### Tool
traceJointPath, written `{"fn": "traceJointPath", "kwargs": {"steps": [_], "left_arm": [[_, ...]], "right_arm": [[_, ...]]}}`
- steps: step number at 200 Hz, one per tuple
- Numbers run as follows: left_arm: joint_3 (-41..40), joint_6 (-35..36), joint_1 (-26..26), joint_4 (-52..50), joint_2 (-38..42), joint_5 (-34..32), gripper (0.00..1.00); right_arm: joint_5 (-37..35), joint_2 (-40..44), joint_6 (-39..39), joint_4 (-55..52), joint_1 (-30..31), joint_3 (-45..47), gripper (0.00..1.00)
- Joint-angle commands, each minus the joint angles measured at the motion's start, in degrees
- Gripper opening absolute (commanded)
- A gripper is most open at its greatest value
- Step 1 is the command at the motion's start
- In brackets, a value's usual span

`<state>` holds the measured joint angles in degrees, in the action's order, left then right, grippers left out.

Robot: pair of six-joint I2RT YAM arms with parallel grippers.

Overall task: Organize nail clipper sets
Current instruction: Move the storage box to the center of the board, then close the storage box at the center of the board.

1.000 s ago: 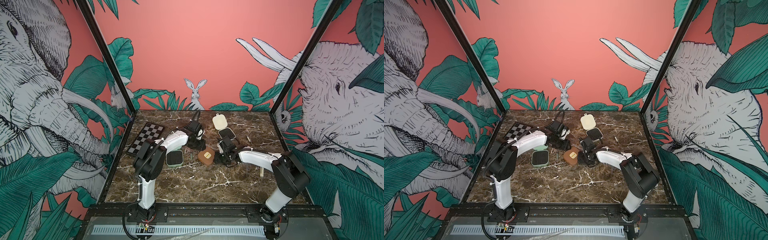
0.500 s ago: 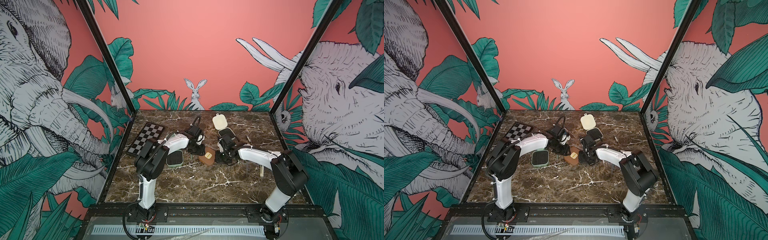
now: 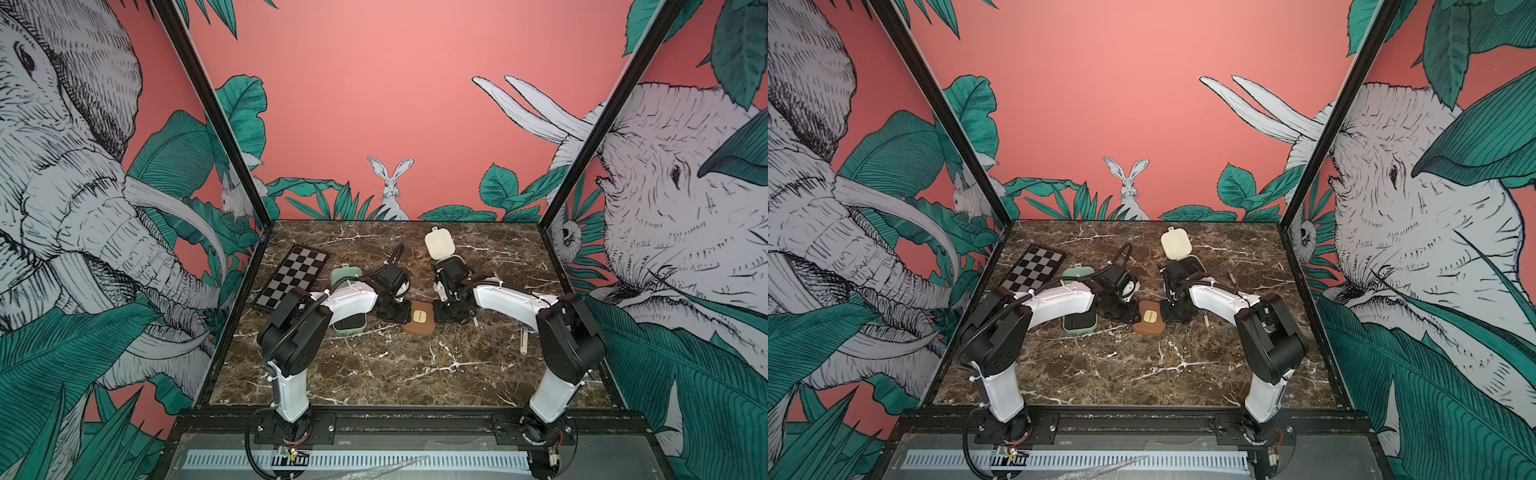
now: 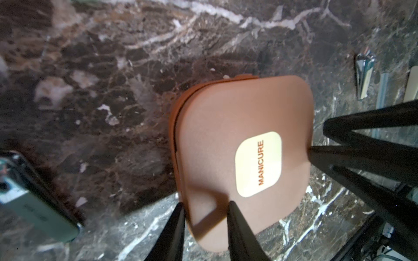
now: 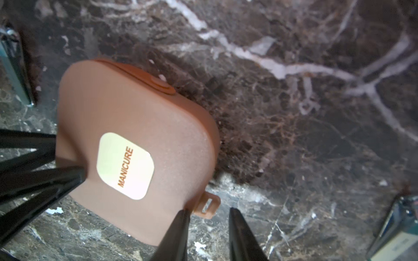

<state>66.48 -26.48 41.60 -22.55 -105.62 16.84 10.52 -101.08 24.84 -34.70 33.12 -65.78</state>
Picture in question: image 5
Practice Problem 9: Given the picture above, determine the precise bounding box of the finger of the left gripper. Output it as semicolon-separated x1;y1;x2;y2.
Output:
1;129;56;173
1;166;87;204

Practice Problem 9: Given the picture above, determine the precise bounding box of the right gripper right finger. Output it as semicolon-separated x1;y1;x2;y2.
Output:
229;208;268;261

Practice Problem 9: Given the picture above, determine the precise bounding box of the brown clipper case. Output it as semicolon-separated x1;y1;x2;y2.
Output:
56;59;221;246

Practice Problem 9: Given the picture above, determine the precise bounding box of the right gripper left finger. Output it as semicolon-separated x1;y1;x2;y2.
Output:
158;209;190;261

